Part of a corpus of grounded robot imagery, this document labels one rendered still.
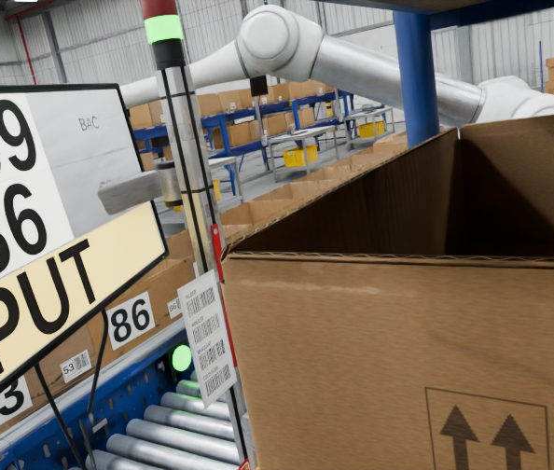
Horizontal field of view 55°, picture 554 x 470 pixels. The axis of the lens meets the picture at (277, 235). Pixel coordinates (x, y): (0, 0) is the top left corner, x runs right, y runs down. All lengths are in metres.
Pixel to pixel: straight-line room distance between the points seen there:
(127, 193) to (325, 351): 0.71
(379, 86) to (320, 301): 1.08
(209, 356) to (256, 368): 0.67
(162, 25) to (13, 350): 0.48
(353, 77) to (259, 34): 0.22
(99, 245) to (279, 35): 0.60
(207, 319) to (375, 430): 0.69
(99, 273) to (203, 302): 0.16
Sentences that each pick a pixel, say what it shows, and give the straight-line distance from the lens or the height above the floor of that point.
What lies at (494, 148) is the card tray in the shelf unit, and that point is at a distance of 0.43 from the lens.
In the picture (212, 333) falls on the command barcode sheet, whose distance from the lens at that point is 0.85.
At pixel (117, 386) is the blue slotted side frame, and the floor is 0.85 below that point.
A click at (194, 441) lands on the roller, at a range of 1.36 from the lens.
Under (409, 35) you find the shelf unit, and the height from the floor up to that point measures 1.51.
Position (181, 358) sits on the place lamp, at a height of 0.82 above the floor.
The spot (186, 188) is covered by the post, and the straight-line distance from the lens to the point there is 0.84.
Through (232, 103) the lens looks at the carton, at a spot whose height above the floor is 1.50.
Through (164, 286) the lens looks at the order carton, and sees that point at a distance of 1.63.
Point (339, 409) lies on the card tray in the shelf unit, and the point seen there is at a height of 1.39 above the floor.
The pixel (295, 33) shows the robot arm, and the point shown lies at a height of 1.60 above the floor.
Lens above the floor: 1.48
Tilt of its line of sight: 14 degrees down
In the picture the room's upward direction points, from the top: 10 degrees counter-clockwise
